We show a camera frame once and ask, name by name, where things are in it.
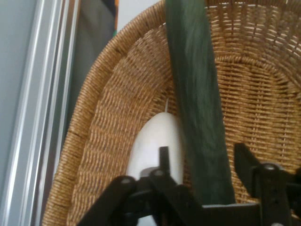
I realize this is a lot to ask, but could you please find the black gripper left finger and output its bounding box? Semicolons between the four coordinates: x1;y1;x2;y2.
77;145;203;226

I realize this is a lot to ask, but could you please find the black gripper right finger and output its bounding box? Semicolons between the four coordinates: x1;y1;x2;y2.
234;143;301;226

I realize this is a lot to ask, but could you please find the dark green cucumber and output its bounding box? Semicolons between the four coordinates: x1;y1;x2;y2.
165;0;237;206

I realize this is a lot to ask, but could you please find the white radish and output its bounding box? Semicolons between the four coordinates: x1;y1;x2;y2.
126;98;184;184

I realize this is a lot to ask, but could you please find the woven wicker basket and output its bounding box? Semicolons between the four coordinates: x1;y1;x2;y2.
41;0;301;226

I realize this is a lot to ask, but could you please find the aluminium rail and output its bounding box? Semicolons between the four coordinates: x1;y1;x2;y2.
0;0;82;226

